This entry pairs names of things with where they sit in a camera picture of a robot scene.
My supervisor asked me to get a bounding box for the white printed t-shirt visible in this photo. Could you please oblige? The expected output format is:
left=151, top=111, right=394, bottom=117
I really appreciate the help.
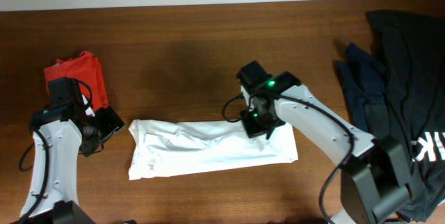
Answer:
left=129, top=120, right=298, bottom=180

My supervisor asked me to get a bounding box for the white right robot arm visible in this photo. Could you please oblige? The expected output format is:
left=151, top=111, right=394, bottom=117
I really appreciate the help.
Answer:
left=236, top=71, right=414, bottom=223

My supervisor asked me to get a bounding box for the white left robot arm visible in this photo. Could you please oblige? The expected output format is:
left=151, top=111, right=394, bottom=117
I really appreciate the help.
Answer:
left=17, top=106, right=125, bottom=223

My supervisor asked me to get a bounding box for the red folded t-shirt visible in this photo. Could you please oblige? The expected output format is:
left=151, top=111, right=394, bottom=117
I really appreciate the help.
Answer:
left=43, top=51, right=109, bottom=111

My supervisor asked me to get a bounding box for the navy blue garment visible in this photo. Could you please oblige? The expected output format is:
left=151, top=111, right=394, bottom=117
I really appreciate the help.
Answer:
left=337, top=43, right=386, bottom=133

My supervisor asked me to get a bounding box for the black garment with white lettering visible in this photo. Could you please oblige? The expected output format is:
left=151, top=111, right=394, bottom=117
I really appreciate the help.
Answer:
left=365, top=10, right=444, bottom=222

